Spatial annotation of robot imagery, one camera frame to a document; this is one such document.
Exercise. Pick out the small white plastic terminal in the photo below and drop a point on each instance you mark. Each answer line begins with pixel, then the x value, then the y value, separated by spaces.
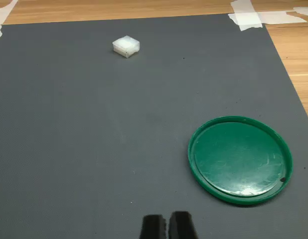
pixel 126 46

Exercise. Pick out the round green plastic lid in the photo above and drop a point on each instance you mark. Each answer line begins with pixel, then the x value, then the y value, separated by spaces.
pixel 238 159

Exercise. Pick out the dark grey table mat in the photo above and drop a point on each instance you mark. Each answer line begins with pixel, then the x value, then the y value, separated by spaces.
pixel 94 124

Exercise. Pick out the white masking tape patch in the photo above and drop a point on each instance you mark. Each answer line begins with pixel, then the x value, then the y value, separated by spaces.
pixel 248 20
pixel 2 12

